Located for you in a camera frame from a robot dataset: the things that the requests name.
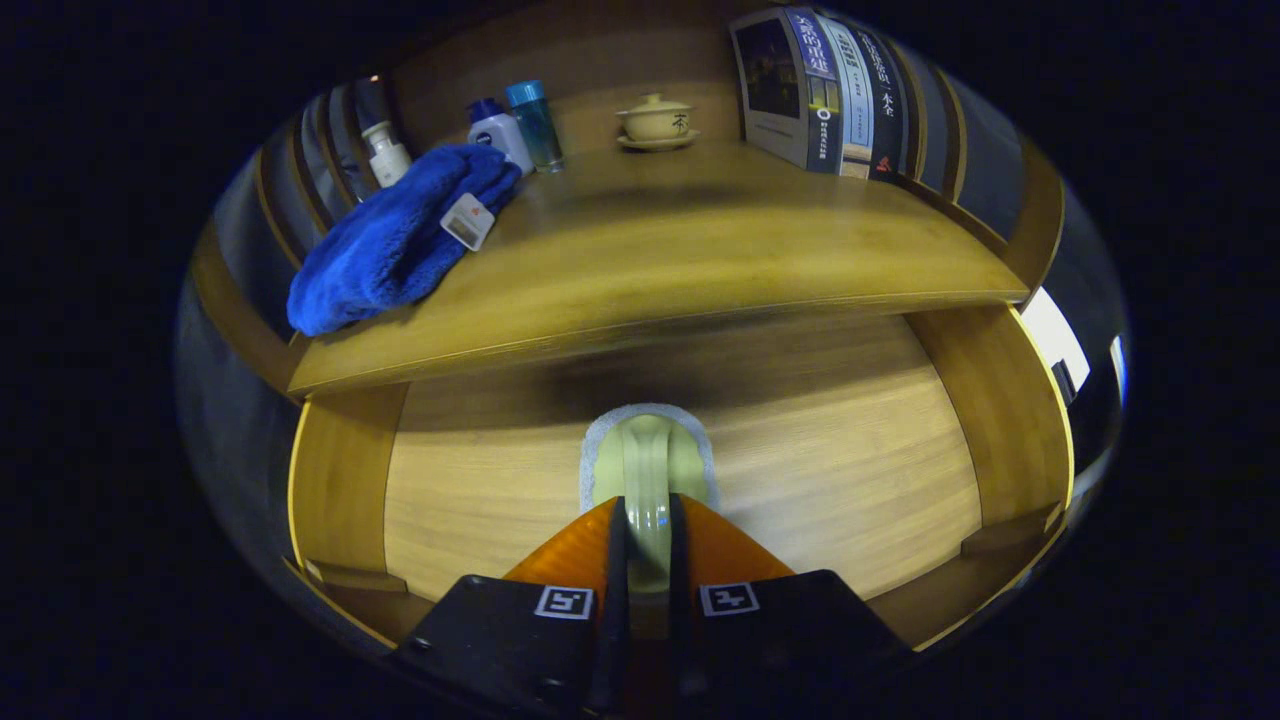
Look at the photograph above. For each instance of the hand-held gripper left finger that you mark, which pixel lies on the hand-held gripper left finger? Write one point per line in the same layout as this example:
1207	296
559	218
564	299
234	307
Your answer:
618	600

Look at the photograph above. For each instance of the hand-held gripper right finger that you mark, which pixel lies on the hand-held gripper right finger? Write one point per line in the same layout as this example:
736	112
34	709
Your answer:
680	600

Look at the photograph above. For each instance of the pale green sponge scrubber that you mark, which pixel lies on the pale green sponge scrubber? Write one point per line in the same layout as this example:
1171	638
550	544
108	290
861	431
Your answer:
648	470

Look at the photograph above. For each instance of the wooden drawer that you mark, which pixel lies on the wooden drawer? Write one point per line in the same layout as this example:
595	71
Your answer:
850	470

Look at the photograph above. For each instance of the wooden countertop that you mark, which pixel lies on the wooden countertop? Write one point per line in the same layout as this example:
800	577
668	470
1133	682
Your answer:
680	250

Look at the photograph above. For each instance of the blue towel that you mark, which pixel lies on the blue towel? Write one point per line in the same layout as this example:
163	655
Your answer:
390	240

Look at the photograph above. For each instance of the beige lidded teacup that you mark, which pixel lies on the beige lidded teacup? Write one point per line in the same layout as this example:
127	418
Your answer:
657	122

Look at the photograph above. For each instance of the teal bottle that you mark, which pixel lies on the teal bottle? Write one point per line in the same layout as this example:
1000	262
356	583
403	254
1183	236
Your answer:
535	125

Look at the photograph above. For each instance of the white bottle with blue cap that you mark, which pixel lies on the white bottle with blue cap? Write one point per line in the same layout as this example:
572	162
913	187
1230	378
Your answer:
500	130

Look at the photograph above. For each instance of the white pump bottle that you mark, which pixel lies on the white pump bottle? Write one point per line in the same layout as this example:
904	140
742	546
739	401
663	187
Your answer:
385	155

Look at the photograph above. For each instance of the book with blue spine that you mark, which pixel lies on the book with blue spine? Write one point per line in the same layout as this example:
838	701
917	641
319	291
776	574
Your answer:
790	90

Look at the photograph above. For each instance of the book with pale spine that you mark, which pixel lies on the book with pale spine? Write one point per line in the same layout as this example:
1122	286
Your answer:
850	100

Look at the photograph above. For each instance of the book with black spine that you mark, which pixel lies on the book with black spine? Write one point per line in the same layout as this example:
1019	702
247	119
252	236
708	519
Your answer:
885	110

